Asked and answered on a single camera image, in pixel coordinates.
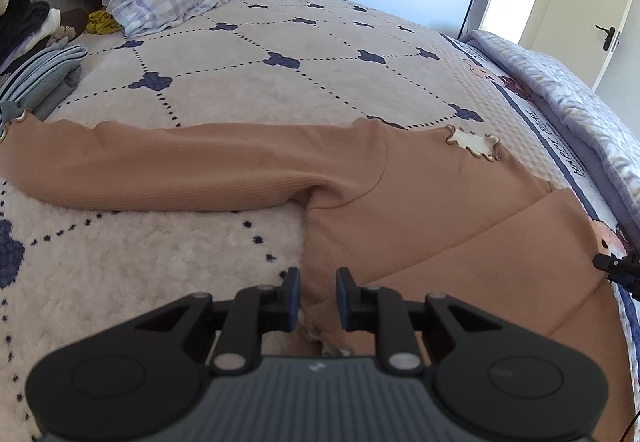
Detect brown ribbed long-sleeve top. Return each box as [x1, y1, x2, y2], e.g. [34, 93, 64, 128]
[1, 116, 634, 441]

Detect pile of dark clothes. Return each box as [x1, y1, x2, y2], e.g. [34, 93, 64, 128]
[1, 0, 89, 73]

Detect folded grey garment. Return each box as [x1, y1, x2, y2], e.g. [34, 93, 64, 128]
[1, 43, 88, 124]

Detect yellow knitted item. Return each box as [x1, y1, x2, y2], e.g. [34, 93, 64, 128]
[86, 8, 122, 35]

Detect cream door with handle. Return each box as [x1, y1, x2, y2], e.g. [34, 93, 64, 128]
[516, 0, 640, 91]

